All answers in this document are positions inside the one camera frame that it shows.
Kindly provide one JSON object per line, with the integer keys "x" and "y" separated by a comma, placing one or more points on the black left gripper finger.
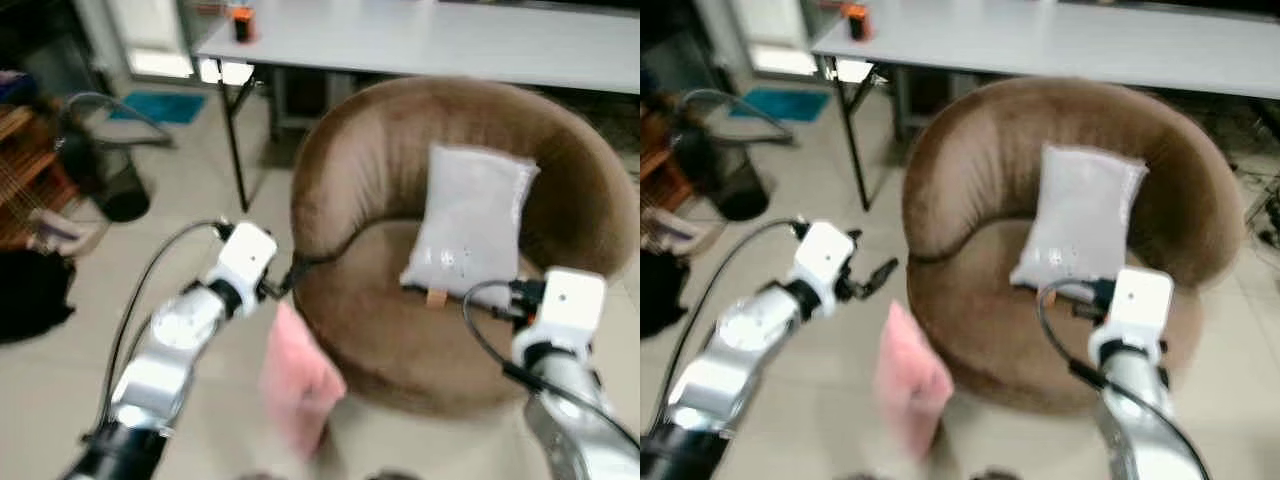
{"x": 293, "y": 275}
{"x": 854, "y": 242}
{"x": 880, "y": 274}

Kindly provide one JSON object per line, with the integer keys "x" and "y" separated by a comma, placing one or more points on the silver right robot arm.
{"x": 1140, "y": 405}
{"x": 570, "y": 405}

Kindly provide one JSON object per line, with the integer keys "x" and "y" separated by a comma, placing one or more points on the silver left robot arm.
{"x": 740, "y": 340}
{"x": 175, "y": 335}

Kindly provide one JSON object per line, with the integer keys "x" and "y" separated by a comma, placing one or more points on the grey square pillow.
{"x": 470, "y": 220}
{"x": 1085, "y": 215}

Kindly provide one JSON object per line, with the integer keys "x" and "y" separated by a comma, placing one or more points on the pink pillow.
{"x": 912, "y": 385}
{"x": 298, "y": 385}

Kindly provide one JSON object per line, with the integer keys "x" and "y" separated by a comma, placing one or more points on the brown round velvet sofa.
{"x": 380, "y": 330}
{"x": 990, "y": 330}

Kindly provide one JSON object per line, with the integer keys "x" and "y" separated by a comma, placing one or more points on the teal floor mat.
{"x": 785, "y": 103}
{"x": 160, "y": 106}

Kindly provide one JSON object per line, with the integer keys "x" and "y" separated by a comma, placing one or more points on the black cloth bag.
{"x": 658, "y": 290}
{"x": 30, "y": 295}

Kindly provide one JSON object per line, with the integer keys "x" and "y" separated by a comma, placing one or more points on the black mesh waste bin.
{"x": 115, "y": 175}
{"x": 735, "y": 170}

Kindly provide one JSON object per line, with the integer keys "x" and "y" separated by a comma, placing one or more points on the beige slipper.
{"x": 670, "y": 232}
{"x": 65, "y": 235}

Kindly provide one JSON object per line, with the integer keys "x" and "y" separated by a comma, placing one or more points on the brown wooden rack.
{"x": 655, "y": 170}
{"x": 25, "y": 180}

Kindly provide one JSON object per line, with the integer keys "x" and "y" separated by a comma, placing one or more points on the small orange black container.
{"x": 856, "y": 20}
{"x": 242, "y": 22}

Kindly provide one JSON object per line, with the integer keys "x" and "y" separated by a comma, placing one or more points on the white folding table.
{"x": 1060, "y": 40}
{"x": 450, "y": 40}

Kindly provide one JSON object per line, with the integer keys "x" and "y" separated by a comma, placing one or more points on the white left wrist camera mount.
{"x": 822, "y": 258}
{"x": 245, "y": 258}

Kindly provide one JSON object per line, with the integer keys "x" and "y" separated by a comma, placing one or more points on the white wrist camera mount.
{"x": 1140, "y": 300}
{"x": 245, "y": 258}
{"x": 572, "y": 305}
{"x": 822, "y": 258}

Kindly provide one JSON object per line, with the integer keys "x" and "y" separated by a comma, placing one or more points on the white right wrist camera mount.
{"x": 572, "y": 305}
{"x": 1140, "y": 300}

